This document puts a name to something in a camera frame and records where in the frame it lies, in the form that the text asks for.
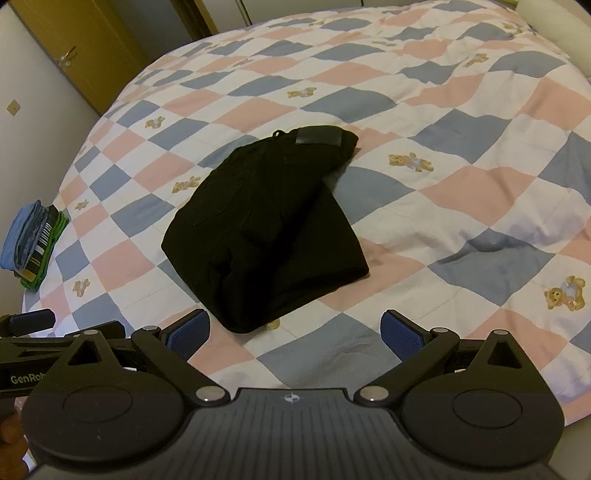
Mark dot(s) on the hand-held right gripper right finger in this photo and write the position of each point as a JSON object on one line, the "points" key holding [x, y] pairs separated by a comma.
{"points": [[401, 334]]}

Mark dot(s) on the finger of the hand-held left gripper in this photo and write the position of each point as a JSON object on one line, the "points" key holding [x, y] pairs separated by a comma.
{"points": [[27, 321]]}

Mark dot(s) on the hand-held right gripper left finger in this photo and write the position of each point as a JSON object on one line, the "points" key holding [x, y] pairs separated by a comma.
{"points": [[189, 333]]}

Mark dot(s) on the black pants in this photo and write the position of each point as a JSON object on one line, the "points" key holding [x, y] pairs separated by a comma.
{"points": [[258, 221]]}

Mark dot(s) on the green folded garment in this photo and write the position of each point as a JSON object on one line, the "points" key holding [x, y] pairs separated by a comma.
{"points": [[32, 284]]}

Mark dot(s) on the striped folded garment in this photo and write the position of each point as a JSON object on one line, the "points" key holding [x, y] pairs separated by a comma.
{"points": [[42, 240]]}

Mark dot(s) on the blue folded garment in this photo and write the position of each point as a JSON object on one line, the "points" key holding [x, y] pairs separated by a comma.
{"points": [[23, 235]]}

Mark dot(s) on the checkered teddy bear quilt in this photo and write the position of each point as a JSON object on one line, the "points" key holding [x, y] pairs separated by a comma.
{"points": [[415, 221]]}

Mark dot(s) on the white wardrobe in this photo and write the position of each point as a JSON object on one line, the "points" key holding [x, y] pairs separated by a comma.
{"points": [[37, 161]]}

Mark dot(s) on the square brass knob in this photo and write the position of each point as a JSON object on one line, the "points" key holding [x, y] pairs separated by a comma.
{"points": [[13, 107]]}

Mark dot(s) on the wooden door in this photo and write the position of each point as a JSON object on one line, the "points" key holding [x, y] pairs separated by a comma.
{"points": [[92, 46]]}

